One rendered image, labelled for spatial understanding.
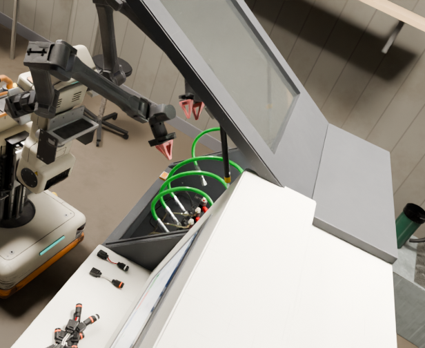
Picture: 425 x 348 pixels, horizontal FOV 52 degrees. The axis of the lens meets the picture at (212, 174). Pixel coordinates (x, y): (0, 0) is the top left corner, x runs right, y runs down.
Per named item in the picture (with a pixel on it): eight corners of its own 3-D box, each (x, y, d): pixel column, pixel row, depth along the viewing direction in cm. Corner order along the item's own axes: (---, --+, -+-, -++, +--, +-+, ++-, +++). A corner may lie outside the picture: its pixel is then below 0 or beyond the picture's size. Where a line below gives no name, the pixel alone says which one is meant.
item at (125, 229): (159, 190, 223) (167, 166, 214) (166, 194, 223) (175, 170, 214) (95, 268, 172) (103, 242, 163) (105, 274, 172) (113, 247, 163)
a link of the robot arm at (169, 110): (134, 97, 167) (131, 118, 165) (154, 90, 160) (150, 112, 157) (158, 110, 176) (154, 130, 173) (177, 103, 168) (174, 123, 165)
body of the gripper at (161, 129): (167, 140, 168) (161, 122, 166) (148, 145, 174) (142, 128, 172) (176, 135, 173) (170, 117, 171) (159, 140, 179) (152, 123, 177)
